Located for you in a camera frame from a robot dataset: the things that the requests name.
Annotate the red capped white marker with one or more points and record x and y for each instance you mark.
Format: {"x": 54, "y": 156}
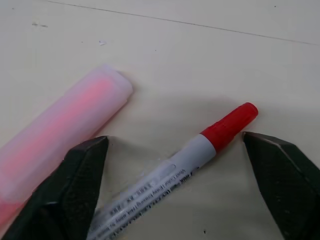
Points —
{"x": 187, "y": 156}

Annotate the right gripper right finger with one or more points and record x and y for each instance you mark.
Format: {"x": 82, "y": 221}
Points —
{"x": 282, "y": 175}

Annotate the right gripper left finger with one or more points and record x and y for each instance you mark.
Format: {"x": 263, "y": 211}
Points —
{"x": 75, "y": 180}

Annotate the pink highlighter with translucent cap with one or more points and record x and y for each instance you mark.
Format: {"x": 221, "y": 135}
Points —
{"x": 62, "y": 120}

